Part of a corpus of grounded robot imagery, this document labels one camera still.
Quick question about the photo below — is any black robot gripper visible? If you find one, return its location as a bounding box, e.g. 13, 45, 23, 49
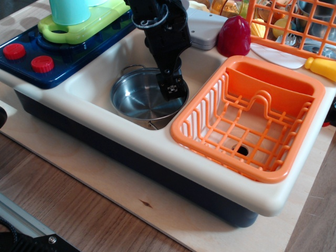
125, 0, 192, 101

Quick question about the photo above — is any stainless steel pan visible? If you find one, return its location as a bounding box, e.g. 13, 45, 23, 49
110, 64, 189, 130

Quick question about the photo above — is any orange plastic drying rack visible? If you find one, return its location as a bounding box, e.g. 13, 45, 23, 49
171, 56, 326, 183

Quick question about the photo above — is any cream toy sink unit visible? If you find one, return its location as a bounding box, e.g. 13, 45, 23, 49
1, 30, 335, 227

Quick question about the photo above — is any grey faucet base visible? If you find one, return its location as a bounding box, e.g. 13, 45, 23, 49
187, 8, 228, 50

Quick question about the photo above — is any dark red plastic toy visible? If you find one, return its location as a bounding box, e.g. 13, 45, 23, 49
217, 16, 251, 57

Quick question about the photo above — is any lime green cutting board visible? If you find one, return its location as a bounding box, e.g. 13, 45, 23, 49
37, 1, 130, 45

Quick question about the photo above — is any yellow toy corn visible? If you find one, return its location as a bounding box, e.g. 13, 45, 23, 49
250, 18, 266, 38

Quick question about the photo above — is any white plastic plate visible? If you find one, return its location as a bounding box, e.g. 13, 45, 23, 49
250, 43, 306, 70

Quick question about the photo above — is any teal plastic cup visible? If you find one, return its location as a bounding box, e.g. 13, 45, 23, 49
49, 0, 91, 26

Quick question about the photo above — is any red stove knob right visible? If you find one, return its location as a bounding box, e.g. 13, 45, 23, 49
30, 55, 55, 74

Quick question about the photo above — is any red stove knob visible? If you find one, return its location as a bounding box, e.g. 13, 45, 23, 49
30, 55, 55, 74
3, 43, 26, 60

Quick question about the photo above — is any orange plastic basket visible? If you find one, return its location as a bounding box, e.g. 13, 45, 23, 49
246, 1, 335, 60

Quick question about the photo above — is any blue toy stove top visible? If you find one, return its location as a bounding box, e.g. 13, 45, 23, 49
1, 10, 135, 89

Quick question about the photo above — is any red stove knob left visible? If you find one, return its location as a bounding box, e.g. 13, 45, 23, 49
3, 43, 26, 60

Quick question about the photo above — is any light plywood board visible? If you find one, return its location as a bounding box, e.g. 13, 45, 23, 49
1, 85, 334, 251

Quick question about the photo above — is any yellow plastic toy handle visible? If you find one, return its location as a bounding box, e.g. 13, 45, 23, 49
304, 57, 335, 82

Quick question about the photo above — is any black mount bracket with screw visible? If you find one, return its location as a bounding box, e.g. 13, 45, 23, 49
10, 234, 80, 252

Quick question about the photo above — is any black cable bottom left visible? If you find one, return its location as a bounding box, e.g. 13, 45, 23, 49
0, 216, 19, 252

